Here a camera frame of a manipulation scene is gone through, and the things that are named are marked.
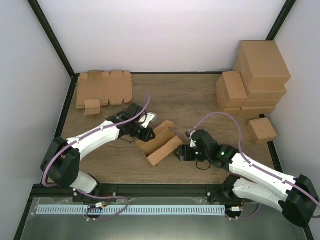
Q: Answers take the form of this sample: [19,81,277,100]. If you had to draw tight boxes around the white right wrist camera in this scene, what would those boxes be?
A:
[185,128,198,148]

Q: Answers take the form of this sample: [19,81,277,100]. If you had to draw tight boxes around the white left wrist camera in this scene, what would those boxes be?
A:
[138,112,157,128]

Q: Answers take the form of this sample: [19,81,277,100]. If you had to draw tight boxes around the medium folded cardboard box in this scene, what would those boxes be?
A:
[216,71,248,110]

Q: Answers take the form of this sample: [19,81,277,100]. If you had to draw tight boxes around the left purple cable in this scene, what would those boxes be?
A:
[41,93,152,222]

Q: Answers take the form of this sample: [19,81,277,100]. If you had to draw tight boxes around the small loose cardboard flap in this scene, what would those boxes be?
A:
[84,99,101,116]

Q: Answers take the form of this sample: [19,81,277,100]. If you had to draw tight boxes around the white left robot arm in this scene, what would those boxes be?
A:
[40,103,157,202]

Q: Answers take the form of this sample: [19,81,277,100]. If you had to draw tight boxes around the black frame post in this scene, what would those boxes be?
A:
[27,0,75,78]
[265,0,297,41]

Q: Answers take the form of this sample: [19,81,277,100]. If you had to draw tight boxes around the light blue slotted cable duct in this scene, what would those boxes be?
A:
[35,204,226,216]

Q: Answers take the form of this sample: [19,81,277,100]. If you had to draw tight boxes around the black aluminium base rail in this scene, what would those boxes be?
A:
[30,183,251,204]

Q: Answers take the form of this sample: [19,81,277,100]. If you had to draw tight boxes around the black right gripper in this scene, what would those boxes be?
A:
[173,145,210,162]

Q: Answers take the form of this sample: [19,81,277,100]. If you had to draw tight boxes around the large top cardboard box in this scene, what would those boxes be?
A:
[233,40,291,87]

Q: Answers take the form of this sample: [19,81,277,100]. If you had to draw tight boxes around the small single cardboard box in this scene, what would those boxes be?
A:
[247,117,278,144]

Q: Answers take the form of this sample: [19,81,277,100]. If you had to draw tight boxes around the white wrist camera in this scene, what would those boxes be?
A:
[185,128,198,148]
[138,112,157,128]

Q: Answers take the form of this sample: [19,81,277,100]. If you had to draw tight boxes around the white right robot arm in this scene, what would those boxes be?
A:
[174,129,320,228]

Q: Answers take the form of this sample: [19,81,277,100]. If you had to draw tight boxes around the black frame post left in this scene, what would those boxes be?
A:
[27,0,75,78]

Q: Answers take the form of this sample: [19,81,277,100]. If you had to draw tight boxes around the stack of flat cardboard blanks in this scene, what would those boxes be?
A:
[76,70,133,109]

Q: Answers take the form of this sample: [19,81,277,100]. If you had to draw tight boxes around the brown cardboard box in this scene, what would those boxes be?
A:
[136,120,183,166]

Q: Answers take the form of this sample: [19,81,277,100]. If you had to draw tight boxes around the black frame post right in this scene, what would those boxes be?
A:
[265,0,297,41]

